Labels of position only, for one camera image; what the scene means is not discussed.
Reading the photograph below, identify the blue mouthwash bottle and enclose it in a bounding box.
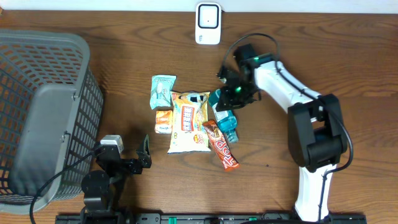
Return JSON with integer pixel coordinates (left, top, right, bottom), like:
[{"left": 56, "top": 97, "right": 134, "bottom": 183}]
[{"left": 209, "top": 89, "right": 239, "bottom": 143}]

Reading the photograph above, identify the small orange candy box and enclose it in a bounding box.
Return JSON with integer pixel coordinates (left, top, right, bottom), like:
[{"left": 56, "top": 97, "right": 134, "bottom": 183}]
[{"left": 154, "top": 110, "right": 173, "bottom": 134}]

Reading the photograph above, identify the teal snack packet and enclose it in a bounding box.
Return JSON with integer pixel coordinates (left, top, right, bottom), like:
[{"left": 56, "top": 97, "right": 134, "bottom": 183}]
[{"left": 150, "top": 75, "right": 177, "bottom": 110}]

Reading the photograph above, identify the orange Toppo snack box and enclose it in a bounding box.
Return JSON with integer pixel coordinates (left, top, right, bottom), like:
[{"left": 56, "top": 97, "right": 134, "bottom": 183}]
[{"left": 203, "top": 120, "right": 240, "bottom": 171}]

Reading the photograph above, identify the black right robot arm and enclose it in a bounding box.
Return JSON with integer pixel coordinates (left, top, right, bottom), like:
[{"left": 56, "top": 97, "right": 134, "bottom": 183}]
[{"left": 216, "top": 44, "right": 351, "bottom": 222}]

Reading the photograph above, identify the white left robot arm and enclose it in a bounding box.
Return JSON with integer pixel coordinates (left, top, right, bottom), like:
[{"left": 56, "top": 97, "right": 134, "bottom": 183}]
[{"left": 81, "top": 135, "right": 152, "bottom": 223}]

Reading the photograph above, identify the grey plastic shopping basket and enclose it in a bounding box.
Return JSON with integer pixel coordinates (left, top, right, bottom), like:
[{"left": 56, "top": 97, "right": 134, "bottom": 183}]
[{"left": 1, "top": 29, "right": 104, "bottom": 215}]

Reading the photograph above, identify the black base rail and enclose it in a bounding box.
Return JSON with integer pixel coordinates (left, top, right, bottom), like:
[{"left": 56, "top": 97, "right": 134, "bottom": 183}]
[{"left": 55, "top": 212, "right": 368, "bottom": 224}]

